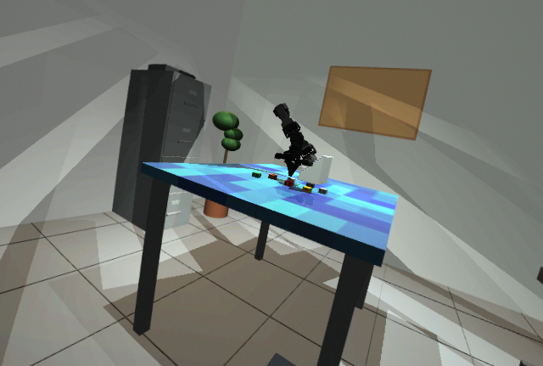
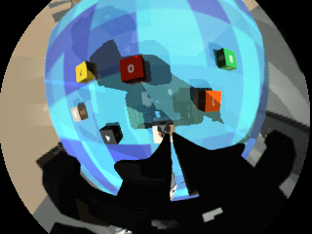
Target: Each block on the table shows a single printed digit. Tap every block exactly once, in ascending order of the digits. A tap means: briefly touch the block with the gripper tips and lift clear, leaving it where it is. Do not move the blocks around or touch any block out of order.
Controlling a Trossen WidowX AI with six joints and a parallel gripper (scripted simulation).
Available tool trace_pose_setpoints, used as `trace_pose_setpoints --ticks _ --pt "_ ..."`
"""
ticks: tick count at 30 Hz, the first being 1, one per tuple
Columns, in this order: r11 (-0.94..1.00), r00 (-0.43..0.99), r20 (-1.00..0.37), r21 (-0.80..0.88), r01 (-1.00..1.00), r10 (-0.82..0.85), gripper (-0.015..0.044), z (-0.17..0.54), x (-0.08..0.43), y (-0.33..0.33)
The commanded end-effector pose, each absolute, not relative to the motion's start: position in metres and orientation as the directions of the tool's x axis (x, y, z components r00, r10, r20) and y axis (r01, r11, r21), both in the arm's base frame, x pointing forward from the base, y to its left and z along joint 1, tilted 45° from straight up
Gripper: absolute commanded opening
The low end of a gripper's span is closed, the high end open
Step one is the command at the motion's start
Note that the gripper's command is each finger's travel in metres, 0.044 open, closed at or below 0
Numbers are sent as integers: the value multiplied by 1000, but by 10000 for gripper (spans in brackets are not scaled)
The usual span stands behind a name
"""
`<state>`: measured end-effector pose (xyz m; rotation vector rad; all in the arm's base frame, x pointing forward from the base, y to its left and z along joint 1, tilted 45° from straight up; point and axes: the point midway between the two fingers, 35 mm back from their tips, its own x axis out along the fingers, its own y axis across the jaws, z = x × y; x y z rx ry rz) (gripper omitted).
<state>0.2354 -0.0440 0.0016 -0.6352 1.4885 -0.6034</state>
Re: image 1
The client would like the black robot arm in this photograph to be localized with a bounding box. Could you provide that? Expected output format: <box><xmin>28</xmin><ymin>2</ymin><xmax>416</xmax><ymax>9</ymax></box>
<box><xmin>273</xmin><ymin>103</ymin><xmax>317</xmax><ymax>162</ymax></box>

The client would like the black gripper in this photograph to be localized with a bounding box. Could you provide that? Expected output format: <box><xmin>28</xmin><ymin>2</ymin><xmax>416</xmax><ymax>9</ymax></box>
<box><xmin>274</xmin><ymin>144</ymin><xmax>313</xmax><ymax>177</ymax></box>

